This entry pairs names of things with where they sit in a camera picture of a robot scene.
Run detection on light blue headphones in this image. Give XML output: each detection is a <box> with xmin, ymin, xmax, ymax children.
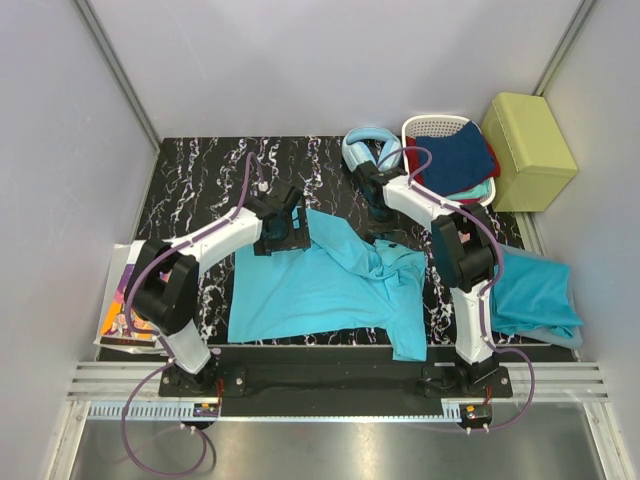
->
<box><xmin>341</xmin><ymin>127</ymin><xmax>402</xmax><ymax>173</ymax></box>

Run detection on yellow-green storage box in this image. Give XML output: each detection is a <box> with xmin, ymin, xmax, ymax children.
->
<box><xmin>481</xmin><ymin>92</ymin><xmax>578</xmax><ymax>213</ymax></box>

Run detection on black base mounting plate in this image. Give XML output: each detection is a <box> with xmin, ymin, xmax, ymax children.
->
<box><xmin>159</xmin><ymin>346</ymin><xmax>513</xmax><ymax>421</ymax></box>

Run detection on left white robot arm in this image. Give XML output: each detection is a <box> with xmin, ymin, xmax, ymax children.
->
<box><xmin>124</xmin><ymin>180</ymin><xmax>311</xmax><ymax>396</ymax></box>

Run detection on navy blue folded t-shirt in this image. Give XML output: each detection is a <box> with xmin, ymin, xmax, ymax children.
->
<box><xmin>415</xmin><ymin>122</ymin><xmax>499</xmax><ymax>197</ymax></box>

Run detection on teal folded t-shirt in basket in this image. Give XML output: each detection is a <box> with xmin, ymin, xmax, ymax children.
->
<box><xmin>447</xmin><ymin>179</ymin><xmax>491</xmax><ymax>202</ymax></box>

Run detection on pile of teal t-shirts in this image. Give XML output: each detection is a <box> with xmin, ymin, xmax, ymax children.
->
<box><xmin>490</xmin><ymin>245</ymin><xmax>583</xmax><ymax>350</ymax></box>

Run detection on aluminium rail frame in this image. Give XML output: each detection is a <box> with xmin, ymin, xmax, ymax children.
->
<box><xmin>44</xmin><ymin>358</ymin><xmax>635</xmax><ymax>479</ymax></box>

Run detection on turquoise t-shirt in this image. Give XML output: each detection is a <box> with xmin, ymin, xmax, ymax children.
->
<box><xmin>227</xmin><ymin>210</ymin><xmax>427</xmax><ymax>362</ymax></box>

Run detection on white paper sheets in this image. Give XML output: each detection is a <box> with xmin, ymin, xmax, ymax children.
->
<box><xmin>94</xmin><ymin>241</ymin><xmax>162</xmax><ymax>354</ymax></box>

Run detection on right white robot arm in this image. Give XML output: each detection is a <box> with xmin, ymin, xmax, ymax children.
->
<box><xmin>350</xmin><ymin>161</ymin><xmax>503</xmax><ymax>397</ymax></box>

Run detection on white plastic laundry basket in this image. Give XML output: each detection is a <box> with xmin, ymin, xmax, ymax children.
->
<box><xmin>400</xmin><ymin>114</ymin><xmax>496</xmax><ymax>207</ymax></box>

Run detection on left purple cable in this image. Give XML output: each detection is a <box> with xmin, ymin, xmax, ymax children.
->
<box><xmin>121</xmin><ymin>152</ymin><xmax>269</xmax><ymax>474</ymax></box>

